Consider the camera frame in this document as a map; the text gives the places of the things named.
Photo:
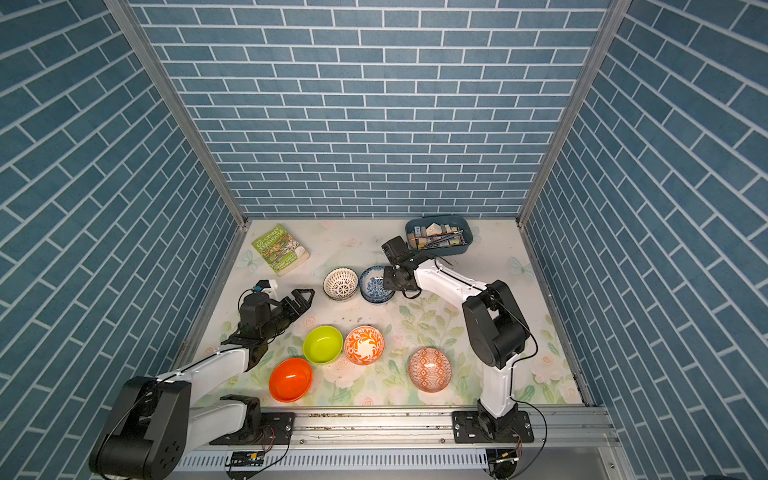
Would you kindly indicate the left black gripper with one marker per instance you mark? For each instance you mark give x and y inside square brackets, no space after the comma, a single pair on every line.
[300,305]

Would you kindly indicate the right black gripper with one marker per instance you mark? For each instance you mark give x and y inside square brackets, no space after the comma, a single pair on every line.
[389,270]

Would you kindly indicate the white brown patterned bowl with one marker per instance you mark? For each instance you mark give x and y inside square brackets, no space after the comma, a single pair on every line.
[341,284]

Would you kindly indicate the lime green bowl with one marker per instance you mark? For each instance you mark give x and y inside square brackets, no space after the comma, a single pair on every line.
[323,345]

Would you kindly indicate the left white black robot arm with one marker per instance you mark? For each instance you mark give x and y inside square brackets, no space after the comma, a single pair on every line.
[117,454]

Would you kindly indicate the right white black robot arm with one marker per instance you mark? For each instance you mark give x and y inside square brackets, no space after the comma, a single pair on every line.
[494,323]

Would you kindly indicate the green cover book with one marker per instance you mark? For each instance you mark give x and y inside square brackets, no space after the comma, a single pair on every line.
[280,250]

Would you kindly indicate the art supplies in bin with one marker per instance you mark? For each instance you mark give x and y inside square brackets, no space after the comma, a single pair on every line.
[435,236]

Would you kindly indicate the teal plastic bin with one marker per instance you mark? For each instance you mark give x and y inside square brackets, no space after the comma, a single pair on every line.
[453,220]

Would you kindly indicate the plain orange bowl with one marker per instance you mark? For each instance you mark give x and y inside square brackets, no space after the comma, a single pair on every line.
[290,380]

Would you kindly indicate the orange floral bowl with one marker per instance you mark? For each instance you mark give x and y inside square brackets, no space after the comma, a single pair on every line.
[364,345]

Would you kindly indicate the red geometric patterned bowl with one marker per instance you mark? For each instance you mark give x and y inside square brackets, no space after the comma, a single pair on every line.
[429,370]

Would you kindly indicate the left green circuit board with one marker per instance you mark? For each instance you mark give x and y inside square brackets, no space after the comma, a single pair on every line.
[245,459]

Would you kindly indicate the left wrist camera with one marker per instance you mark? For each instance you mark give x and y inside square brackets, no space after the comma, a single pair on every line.
[267,286]

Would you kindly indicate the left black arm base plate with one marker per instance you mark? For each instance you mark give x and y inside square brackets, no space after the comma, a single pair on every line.
[265,429]

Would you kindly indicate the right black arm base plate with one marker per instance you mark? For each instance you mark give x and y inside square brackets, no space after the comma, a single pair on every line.
[468,426]

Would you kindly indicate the aluminium mounting rail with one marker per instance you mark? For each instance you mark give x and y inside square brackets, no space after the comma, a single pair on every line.
[372,427]

